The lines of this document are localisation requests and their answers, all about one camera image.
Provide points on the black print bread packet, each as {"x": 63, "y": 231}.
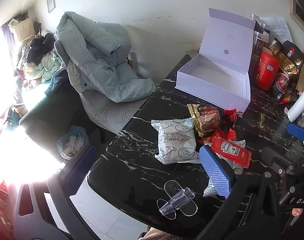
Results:
{"x": 174, "y": 142}

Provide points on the red ketchup sachet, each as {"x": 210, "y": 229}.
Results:
{"x": 229, "y": 151}

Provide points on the white gift box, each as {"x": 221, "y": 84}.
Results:
{"x": 217, "y": 75}

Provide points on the small framed wall picture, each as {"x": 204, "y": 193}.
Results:
{"x": 50, "y": 0}

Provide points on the dark clear-lid jar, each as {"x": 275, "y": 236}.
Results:
{"x": 263, "y": 28}

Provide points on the small red bow ornament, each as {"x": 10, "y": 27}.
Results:
{"x": 232, "y": 112}

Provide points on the trash bin with blue bag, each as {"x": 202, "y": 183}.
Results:
{"x": 72, "y": 143}

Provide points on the red canister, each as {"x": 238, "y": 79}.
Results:
{"x": 267, "y": 72}

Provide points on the pile of clothes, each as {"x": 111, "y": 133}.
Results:
{"x": 39, "y": 60}

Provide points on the wooden frame boards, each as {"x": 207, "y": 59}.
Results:
{"x": 133, "y": 62}

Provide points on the grey-green down jacket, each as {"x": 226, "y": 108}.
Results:
{"x": 97, "y": 55}

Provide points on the green print bread packet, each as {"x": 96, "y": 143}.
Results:
{"x": 238, "y": 145}

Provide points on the person's brown clothing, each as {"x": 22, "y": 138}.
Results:
{"x": 157, "y": 235}

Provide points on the person's right hand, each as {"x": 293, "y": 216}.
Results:
{"x": 297, "y": 212}

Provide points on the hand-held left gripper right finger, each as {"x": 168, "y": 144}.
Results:
{"x": 217, "y": 172}

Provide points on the black oat bag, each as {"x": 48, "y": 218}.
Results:
{"x": 288, "y": 65}

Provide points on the large framed wall picture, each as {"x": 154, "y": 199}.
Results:
{"x": 301, "y": 13}

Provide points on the beige cushion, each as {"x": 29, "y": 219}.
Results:
{"x": 23, "y": 28}

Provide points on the gold brown snack packet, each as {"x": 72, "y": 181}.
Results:
{"x": 207, "y": 122}

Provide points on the white paper sheet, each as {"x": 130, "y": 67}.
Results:
{"x": 279, "y": 30}

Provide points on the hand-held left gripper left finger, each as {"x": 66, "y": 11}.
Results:
{"x": 80, "y": 166}

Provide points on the dark green sofa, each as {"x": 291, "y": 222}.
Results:
{"x": 46, "y": 115}

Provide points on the brown paper bag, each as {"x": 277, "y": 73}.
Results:
{"x": 303, "y": 77}

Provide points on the clear plastic holder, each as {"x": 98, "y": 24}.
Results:
{"x": 177, "y": 200}

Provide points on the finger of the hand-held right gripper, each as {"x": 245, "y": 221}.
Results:
{"x": 274, "y": 155}
{"x": 299, "y": 132}

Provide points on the white tube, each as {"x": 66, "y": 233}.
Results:
{"x": 298, "y": 106}

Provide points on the small red snack packet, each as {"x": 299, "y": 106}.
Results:
{"x": 289, "y": 97}

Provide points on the red candy packet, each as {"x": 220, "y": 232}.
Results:
{"x": 227, "y": 133}
{"x": 204, "y": 140}

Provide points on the leaf pattern chair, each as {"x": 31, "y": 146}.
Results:
{"x": 109, "y": 115}

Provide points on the tall dark jar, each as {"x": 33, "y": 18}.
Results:
{"x": 256, "y": 55}

